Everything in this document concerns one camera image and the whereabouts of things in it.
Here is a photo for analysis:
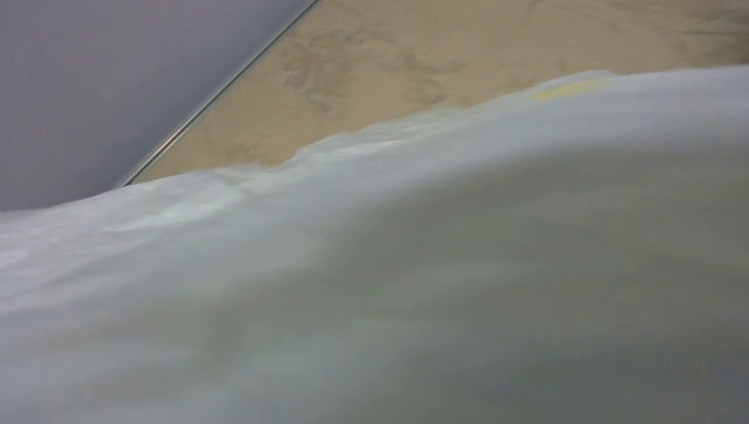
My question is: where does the white plastic bag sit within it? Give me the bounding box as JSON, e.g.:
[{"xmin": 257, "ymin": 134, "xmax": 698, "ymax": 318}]
[{"xmin": 1, "ymin": 65, "xmax": 748, "ymax": 423}]

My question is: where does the aluminium frame rail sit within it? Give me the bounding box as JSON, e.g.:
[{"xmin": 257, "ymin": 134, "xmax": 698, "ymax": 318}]
[{"xmin": 112, "ymin": 0, "xmax": 319, "ymax": 188}]

